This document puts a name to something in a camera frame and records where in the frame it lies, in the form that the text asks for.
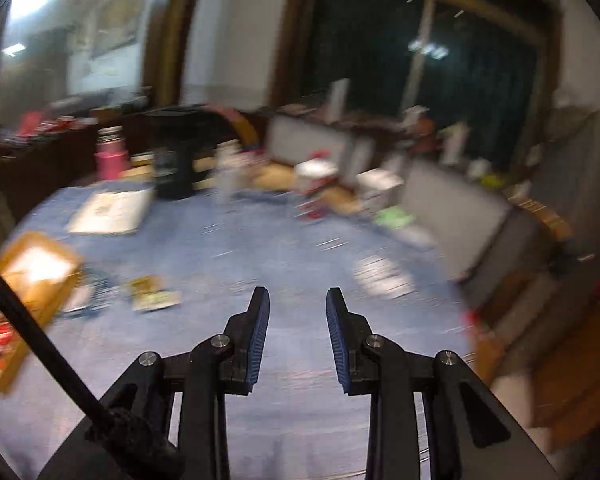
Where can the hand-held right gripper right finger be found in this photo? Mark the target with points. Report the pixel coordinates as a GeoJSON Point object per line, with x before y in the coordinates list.
{"type": "Point", "coordinates": [338, 342]}

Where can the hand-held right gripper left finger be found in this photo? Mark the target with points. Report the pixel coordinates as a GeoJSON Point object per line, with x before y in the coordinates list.
{"type": "Point", "coordinates": [259, 342]}

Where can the gold cardboard box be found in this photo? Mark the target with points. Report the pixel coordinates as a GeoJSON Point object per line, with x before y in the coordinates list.
{"type": "Point", "coordinates": [35, 265]}

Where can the blue checked tablecloth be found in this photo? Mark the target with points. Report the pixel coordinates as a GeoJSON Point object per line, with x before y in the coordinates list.
{"type": "Point", "coordinates": [280, 255]}

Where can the beige biscuit packet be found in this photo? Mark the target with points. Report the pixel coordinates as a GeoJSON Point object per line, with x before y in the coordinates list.
{"type": "Point", "coordinates": [155, 301]}

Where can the gold snack packet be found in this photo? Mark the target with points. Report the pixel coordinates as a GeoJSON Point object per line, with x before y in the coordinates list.
{"type": "Point", "coordinates": [144, 286]}

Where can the white liquor bottle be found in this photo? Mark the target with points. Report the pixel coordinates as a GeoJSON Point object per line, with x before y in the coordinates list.
{"type": "Point", "coordinates": [316, 185]}

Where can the white printed mug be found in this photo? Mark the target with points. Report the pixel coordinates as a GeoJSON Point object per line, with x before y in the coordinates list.
{"type": "Point", "coordinates": [380, 187]}

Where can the clear spray bottle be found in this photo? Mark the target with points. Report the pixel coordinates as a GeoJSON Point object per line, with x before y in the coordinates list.
{"type": "Point", "coordinates": [228, 175]}

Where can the white notebook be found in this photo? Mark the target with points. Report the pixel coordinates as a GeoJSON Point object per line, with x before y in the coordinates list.
{"type": "Point", "coordinates": [112, 210]}

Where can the black electric kettle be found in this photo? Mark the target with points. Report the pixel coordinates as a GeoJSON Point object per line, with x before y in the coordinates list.
{"type": "Point", "coordinates": [175, 160]}

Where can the wooden chair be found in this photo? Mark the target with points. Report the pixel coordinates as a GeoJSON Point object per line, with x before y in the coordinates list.
{"type": "Point", "coordinates": [240, 125]}
{"type": "Point", "coordinates": [545, 217]}

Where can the pink water bottle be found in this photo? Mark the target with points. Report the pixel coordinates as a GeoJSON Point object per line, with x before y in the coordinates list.
{"type": "Point", "coordinates": [111, 157]}

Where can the red and white snack packet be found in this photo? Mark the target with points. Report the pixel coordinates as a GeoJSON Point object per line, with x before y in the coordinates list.
{"type": "Point", "coordinates": [5, 342]}

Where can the dark wooden sideboard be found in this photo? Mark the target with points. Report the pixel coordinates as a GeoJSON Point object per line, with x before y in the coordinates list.
{"type": "Point", "coordinates": [55, 155]}

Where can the dark window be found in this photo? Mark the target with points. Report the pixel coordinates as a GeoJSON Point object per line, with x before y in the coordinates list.
{"type": "Point", "coordinates": [420, 55]}

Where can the wall poster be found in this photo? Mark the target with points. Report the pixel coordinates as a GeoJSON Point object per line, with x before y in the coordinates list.
{"type": "Point", "coordinates": [119, 25]}

